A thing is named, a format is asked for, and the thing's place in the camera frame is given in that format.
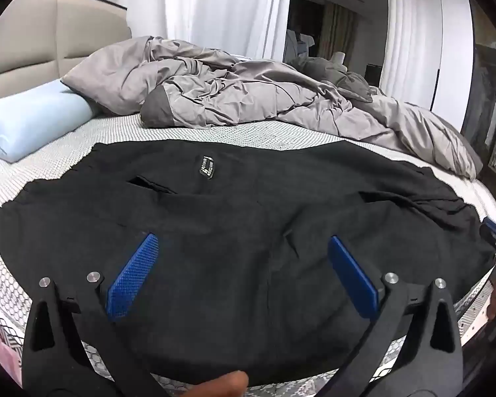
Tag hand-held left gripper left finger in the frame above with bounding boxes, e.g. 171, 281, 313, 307
22, 233, 166, 397

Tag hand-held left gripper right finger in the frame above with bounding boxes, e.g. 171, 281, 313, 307
328, 236, 466, 397

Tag black pants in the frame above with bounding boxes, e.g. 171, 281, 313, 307
0, 141, 496, 387

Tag person's left hand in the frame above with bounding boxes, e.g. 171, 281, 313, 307
209, 370, 249, 397

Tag dark glass cabinet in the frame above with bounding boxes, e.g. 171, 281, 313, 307
459, 0, 496, 216

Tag bed mattress with honeycomb cover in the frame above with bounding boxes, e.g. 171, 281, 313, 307
0, 110, 496, 397

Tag light blue pillow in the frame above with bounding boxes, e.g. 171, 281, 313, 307
0, 78, 102, 164

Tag white wardrobe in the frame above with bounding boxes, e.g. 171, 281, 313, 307
429, 0, 475, 133

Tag grey duvet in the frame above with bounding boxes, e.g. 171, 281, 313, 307
61, 35, 484, 180

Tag white curtain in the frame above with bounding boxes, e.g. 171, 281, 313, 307
126, 0, 293, 59
379, 0, 441, 106

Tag brown curtain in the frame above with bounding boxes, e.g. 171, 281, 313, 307
321, 2, 358, 61

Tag beige padded headboard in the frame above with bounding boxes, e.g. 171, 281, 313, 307
0, 0, 133, 102

